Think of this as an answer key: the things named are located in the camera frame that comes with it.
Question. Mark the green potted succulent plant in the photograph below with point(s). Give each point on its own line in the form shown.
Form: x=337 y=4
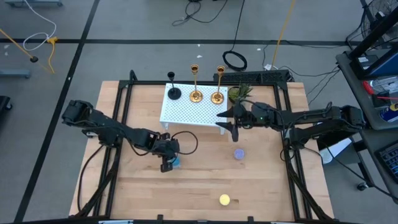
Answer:
x=237 y=93

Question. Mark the red screwdriver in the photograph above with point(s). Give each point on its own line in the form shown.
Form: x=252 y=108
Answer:
x=368 y=87

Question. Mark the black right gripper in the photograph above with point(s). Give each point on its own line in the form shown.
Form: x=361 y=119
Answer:
x=244 y=116

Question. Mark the black candlestick holder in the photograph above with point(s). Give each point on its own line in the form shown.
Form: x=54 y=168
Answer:
x=174 y=93

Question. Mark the blue and yellow spray can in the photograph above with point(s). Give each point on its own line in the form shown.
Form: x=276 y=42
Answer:
x=390 y=113

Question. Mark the grey furniture base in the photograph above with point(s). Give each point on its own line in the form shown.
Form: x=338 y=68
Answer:
x=14 y=73
x=34 y=3

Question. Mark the black and blue device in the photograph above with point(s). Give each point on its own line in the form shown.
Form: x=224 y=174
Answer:
x=382 y=65

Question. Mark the grey side cart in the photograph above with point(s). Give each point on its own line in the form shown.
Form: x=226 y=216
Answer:
x=354 y=93

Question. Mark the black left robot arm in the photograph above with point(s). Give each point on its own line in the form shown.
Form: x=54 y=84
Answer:
x=102 y=124

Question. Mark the white perforated metal shelf riser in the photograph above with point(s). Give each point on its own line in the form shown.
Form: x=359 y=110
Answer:
x=192 y=112

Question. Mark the purple candle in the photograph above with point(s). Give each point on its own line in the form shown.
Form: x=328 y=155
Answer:
x=239 y=154

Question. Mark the yellow candle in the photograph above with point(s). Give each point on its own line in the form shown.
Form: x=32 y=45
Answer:
x=224 y=199

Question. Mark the black caster wheel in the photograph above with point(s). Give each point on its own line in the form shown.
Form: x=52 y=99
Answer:
x=361 y=186

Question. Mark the gold candlestick holder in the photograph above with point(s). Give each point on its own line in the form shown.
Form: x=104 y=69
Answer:
x=217 y=98
x=196 y=97

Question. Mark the black stand beam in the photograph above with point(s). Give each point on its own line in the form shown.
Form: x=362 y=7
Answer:
x=373 y=34

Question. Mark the black keyboard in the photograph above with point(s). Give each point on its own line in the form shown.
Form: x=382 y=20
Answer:
x=390 y=161

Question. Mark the black aluminium table frame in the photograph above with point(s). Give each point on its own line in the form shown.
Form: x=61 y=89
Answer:
x=146 y=82

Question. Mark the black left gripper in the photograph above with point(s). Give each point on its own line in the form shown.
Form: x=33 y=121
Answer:
x=166 y=146

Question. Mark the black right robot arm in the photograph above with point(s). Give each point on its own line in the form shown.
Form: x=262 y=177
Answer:
x=311 y=119

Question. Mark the blue candle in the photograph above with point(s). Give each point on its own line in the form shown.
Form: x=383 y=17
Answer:
x=177 y=162

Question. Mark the white power adaptor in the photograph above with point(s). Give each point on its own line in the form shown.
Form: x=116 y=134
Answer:
x=268 y=66

